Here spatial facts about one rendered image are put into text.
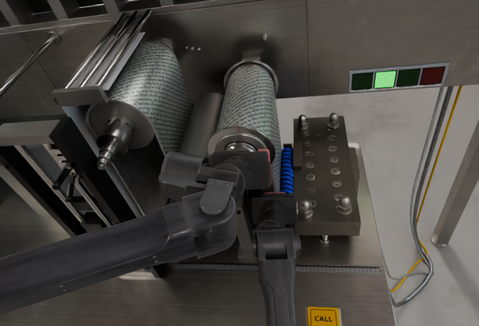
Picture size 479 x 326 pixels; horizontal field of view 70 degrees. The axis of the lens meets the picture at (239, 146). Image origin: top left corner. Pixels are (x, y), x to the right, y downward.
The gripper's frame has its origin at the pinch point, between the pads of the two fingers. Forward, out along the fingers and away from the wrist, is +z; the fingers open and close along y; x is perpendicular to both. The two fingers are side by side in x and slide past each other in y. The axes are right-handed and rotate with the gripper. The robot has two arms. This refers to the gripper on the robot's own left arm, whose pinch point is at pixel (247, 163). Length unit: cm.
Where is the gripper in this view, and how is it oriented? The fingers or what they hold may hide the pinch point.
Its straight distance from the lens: 68.6
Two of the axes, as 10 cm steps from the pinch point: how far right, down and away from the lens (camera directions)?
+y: 9.8, -0.5, -1.9
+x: -0.7, -9.9, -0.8
